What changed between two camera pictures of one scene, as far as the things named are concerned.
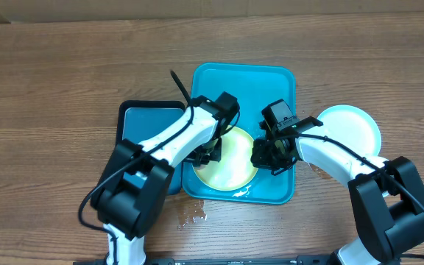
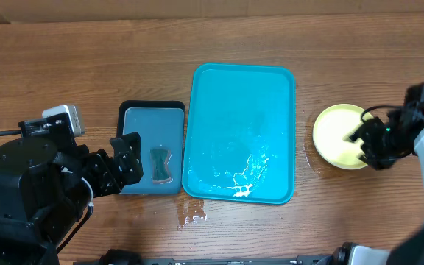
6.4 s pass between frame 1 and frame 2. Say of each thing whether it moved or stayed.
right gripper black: moved
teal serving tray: stayed
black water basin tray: stayed
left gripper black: moved
